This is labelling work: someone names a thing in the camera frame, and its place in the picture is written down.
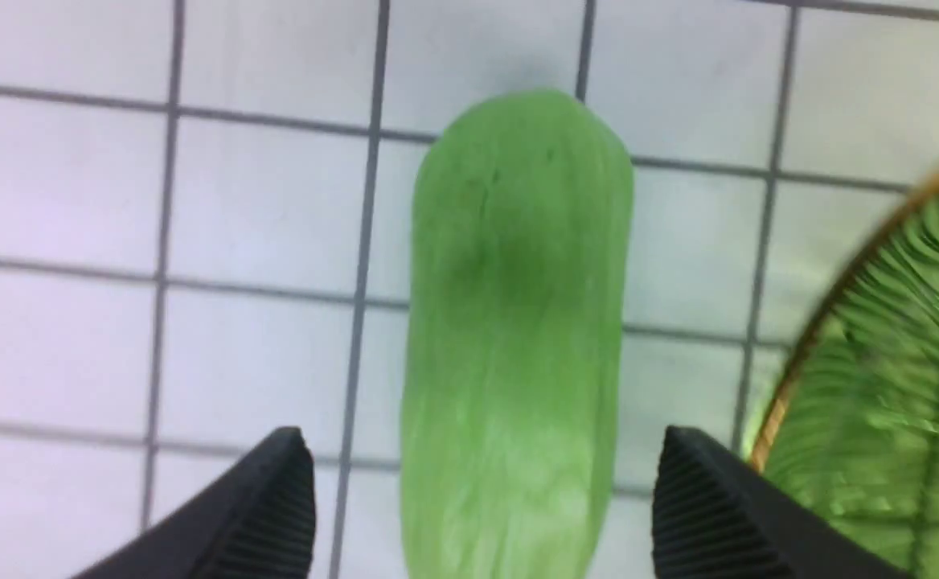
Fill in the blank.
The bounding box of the green vegetable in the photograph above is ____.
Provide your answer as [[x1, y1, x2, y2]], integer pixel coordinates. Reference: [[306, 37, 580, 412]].
[[400, 89, 634, 578]]

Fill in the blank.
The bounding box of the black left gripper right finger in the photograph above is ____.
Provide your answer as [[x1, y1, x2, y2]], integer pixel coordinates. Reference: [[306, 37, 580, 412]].
[[652, 425, 904, 578]]

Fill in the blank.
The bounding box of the green glass plate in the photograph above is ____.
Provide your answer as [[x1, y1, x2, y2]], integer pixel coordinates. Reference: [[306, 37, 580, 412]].
[[743, 172, 939, 578]]

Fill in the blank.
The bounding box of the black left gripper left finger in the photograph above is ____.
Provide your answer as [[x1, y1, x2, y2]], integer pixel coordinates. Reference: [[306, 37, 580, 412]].
[[79, 426, 318, 578]]

